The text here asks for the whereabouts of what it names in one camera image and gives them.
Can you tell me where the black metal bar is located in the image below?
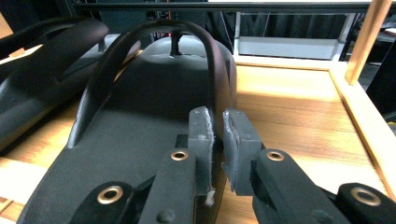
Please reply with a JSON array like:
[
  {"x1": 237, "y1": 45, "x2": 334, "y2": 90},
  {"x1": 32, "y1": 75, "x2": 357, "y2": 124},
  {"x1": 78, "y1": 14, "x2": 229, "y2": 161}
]
[{"x1": 74, "y1": 1, "x2": 396, "y2": 14}]

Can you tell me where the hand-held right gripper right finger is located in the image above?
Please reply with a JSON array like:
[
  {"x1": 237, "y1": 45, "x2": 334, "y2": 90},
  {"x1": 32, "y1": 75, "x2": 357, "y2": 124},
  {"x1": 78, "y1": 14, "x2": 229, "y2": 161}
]
[{"x1": 222, "y1": 107, "x2": 351, "y2": 224}]

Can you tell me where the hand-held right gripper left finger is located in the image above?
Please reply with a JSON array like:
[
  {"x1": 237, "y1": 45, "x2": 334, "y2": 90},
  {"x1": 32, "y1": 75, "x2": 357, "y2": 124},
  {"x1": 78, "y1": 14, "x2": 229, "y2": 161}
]
[{"x1": 138, "y1": 105, "x2": 217, "y2": 224}]

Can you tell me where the black flip-flop slipper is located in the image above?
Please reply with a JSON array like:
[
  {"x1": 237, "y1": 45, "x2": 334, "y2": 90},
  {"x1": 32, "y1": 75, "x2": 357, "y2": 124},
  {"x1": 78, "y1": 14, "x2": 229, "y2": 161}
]
[
  {"x1": 17, "y1": 19, "x2": 238, "y2": 224},
  {"x1": 0, "y1": 17, "x2": 110, "y2": 154}
]

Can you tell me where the three-tier wooden shoe rack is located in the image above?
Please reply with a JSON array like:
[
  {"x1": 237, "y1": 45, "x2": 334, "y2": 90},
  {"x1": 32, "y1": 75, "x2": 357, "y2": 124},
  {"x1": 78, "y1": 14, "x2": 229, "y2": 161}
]
[{"x1": 0, "y1": 0, "x2": 396, "y2": 224}]

